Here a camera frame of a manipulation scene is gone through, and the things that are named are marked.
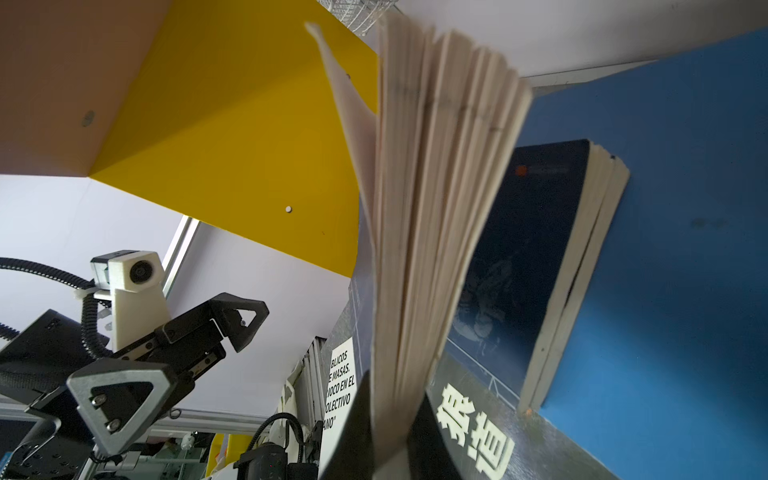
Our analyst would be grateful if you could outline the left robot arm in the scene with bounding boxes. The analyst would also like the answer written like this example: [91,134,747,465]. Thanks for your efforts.
[1,250,269,479]

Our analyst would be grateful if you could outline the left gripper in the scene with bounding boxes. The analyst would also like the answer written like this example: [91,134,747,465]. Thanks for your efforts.
[1,293,270,479]

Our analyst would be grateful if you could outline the white wire basket behind shelf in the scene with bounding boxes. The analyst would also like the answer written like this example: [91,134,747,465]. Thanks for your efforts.
[319,0,397,37]

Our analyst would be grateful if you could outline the black wolf cover book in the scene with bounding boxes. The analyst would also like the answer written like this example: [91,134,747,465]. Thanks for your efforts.
[317,299,619,480]

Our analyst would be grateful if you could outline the blue book Sunzi label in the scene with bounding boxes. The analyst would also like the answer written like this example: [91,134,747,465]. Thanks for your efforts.
[449,139,628,408]

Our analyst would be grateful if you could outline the white book black lettering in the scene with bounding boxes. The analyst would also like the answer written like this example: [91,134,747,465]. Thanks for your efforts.
[291,337,357,430]

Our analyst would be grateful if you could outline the blue book Yijing label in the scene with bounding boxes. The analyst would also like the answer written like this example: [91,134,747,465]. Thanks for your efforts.
[306,14,532,479]

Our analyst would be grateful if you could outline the yellow bookshelf pink blue shelves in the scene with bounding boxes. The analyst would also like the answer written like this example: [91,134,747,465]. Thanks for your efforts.
[1,1,767,479]

